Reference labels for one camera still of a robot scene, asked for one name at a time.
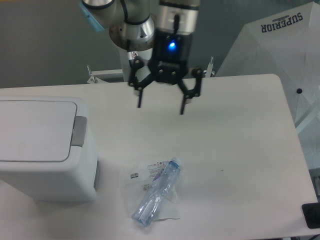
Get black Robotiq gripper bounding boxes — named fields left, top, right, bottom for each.
left=127, top=28, right=203, bottom=115

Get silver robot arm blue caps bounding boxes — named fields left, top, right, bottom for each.
left=79, top=0, right=203, bottom=114

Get clear plastic packaging bag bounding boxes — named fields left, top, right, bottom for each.
left=120, top=158, right=181, bottom=222

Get white push-button trash can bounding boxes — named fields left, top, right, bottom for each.
left=0, top=96, right=99, bottom=202

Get black device at table edge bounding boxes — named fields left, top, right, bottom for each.
left=301, top=202, right=320, bottom=229

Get clear plastic water bottle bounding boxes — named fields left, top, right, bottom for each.
left=131, top=157, right=181, bottom=228

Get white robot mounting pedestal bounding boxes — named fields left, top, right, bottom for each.
left=118, top=48, right=153, bottom=82

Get white Superior umbrella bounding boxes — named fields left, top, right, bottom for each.
left=217, top=2, right=320, bottom=169

